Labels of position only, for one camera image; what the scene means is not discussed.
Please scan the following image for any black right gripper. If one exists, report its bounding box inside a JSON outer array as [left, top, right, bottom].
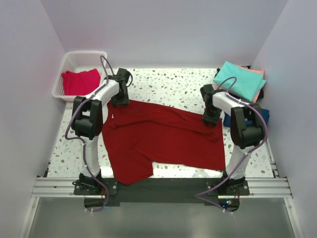
[[202, 106, 222, 127]]

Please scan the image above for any dark red t-shirt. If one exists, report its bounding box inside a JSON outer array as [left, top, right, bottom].
[[102, 100, 225, 185]]

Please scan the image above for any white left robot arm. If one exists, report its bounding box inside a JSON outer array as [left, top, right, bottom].
[[65, 68, 133, 194]]

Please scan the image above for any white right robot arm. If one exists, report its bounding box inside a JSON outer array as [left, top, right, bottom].
[[200, 84, 267, 195]]

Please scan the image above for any navy blue folded t-shirt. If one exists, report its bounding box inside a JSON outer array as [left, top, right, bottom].
[[222, 109, 270, 127]]

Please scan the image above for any magenta t-shirt in basket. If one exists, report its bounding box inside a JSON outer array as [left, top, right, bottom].
[[61, 68, 101, 96]]

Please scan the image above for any pink folded t-shirt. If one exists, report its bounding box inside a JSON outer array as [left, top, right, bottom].
[[231, 64, 266, 102]]

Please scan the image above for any teal folded t-shirt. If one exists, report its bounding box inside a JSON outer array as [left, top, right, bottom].
[[213, 61, 267, 103]]

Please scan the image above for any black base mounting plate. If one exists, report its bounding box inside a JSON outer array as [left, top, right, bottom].
[[72, 177, 250, 211]]

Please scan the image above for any aluminium frame rail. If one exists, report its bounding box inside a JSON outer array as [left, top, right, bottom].
[[31, 178, 293, 198]]

